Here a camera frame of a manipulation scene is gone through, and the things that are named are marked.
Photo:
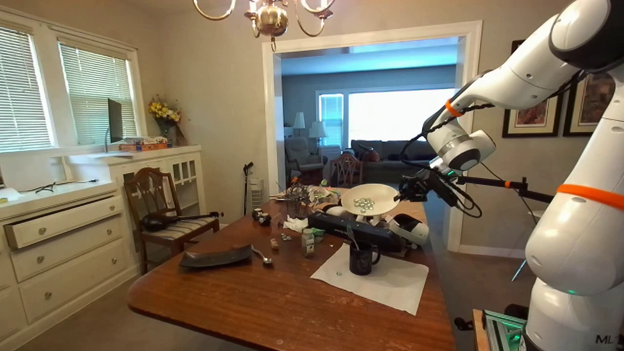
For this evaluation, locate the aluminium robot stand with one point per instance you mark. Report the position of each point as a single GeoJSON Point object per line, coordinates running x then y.
{"type": "Point", "coordinates": [503, 332]}

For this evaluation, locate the small labelled shaker jar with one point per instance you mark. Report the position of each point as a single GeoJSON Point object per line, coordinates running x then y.
{"type": "Point", "coordinates": [308, 245]}

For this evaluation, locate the dark wooden chair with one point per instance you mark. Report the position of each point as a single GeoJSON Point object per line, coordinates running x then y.
{"type": "Point", "coordinates": [343, 169]}
{"type": "Point", "coordinates": [152, 196]}

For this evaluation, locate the dark sofa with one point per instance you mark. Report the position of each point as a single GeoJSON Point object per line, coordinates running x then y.
{"type": "Point", "coordinates": [390, 153]}

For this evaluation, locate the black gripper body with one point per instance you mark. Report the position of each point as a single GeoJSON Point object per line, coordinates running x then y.
{"type": "Point", "coordinates": [430, 188]}

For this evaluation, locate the black stick vacuum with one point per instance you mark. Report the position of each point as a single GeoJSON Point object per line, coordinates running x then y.
{"type": "Point", "coordinates": [247, 188]}

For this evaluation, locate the long black box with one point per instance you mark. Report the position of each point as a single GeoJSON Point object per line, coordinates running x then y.
{"type": "Point", "coordinates": [362, 233]}

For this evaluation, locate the metal utensil in mug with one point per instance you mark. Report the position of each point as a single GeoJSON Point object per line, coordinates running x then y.
{"type": "Point", "coordinates": [349, 239]}

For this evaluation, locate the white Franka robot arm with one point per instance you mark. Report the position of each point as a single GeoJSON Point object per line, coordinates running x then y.
{"type": "Point", "coordinates": [577, 247]}

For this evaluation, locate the black mug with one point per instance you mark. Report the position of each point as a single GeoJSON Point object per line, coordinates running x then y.
{"type": "Point", "coordinates": [360, 260]}

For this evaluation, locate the white paper napkin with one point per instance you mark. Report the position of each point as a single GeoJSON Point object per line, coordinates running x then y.
{"type": "Point", "coordinates": [390, 286]}

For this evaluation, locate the metal spoon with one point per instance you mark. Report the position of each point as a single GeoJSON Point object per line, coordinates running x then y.
{"type": "Point", "coordinates": [265, 262]}

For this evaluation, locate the brass chandelier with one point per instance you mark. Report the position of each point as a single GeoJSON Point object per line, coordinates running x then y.
{"type": "Point", "coordinates": [269, 18]}

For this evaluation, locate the framed landscape picture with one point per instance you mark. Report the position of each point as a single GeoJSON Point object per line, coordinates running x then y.
{"type": "Point", "coordinates": [532, 120]}
{"type": "Point", "coordinates": [586, 104]}

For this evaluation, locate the yellow flower bouquet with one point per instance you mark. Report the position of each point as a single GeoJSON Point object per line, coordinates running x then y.
{"type": "Point", "coordinates": [163, 112]}

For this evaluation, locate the orange boxes stack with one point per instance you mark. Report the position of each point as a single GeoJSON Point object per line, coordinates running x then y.
{"type": "Point", "coordinates": [142, 145]}

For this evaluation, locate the pile of clear glass beads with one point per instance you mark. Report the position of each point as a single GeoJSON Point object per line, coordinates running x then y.
{"type": "Point", "coordinates": [362, 204]}

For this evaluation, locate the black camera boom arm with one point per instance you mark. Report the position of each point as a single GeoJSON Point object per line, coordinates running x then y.
{"type": "Point", "coordinates": [512, 186]}

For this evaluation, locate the white window blind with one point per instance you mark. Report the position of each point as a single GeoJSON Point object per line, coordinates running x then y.
{"type": "Point", "coordinates": [89, 91]}
{"type": "Point", "coordinates": [21, 91]}

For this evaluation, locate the black monitor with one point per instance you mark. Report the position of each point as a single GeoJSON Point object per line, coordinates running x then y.
{"type": "Point", "coordinates": [115, 120]}

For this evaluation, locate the white crumpled cloth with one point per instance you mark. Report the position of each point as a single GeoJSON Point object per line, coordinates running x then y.
{"type": "Point", "coordinates": [294, 225]}

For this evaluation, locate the white ceramic plate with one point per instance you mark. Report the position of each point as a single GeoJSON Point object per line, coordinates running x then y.
{"type": "Point", "coordinates": [384, 200]}

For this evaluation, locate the small wooden block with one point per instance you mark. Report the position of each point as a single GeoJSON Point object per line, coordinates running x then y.
{"type": "Point", "coordinates": [273, 245]}

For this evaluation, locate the white built-in cabinet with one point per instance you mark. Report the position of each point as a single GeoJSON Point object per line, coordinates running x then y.
{"type": "Point", "coordinates": [64, 260]}

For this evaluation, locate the clear glass bottle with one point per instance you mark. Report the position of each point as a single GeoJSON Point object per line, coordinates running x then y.
{"type": "Point", "coordinates": [296, 198]}

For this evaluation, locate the white table lamp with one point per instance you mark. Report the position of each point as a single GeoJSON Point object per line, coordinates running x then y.
{"type": "Point", "coordinates": [298, 122]}
{"type": "Point", "coordinates": [317, 130]}

